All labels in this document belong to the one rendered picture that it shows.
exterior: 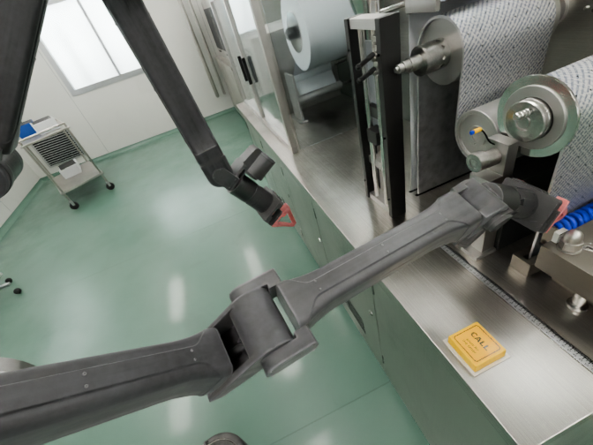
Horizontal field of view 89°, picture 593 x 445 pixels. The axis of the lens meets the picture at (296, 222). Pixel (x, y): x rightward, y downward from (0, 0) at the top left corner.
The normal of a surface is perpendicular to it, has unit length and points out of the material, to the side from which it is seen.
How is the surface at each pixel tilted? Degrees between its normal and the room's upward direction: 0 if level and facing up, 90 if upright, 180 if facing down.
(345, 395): 0
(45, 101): 90
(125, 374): 56
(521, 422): 0
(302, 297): 22
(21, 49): 92
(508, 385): 0
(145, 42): 90
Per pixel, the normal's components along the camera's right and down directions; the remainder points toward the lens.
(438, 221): 0.00, -0.57
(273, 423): -0.25, -0.76
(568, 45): -0.91, 0.40
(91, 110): 0.33, 0.52
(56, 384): 0.65, -0.69
